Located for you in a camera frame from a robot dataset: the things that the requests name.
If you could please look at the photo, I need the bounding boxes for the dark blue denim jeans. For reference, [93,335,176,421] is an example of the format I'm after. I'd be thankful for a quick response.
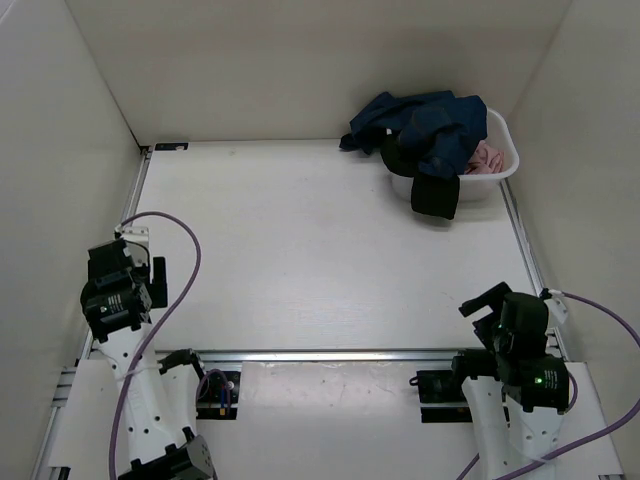
[339,91,488,179]

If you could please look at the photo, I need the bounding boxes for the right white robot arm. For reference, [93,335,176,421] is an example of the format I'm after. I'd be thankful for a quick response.
[449,282,578,479]

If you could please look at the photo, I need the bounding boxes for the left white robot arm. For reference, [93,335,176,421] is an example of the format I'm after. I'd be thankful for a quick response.
[80,238,217,479]

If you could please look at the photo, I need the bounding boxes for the black trousers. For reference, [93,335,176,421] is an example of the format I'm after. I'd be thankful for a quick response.
[380,135,460,220]

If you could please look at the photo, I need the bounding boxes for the white plastic laundry basket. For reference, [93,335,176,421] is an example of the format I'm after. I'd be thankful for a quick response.
[380,100,519,213]

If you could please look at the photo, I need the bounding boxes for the pink garment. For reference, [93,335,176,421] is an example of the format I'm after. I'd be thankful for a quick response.
[464,140,505,175]

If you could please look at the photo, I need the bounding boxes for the dark label sticker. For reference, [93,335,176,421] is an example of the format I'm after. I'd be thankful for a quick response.
[154,142,189,152]

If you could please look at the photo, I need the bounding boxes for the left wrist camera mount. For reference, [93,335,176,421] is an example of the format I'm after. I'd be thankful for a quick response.
[114,225,151,266]

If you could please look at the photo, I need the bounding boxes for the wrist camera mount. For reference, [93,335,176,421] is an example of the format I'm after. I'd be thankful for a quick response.
[539,288,569,328]
[114,225,151,266]

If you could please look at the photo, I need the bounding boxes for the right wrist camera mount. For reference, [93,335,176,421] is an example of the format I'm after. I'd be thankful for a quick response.
[539,288,569,328]

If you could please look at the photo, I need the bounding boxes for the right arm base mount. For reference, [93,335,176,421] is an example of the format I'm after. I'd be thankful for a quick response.
[409,370,472,424]

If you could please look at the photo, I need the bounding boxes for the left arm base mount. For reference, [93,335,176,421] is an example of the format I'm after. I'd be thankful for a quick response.
[196,371,241,421]

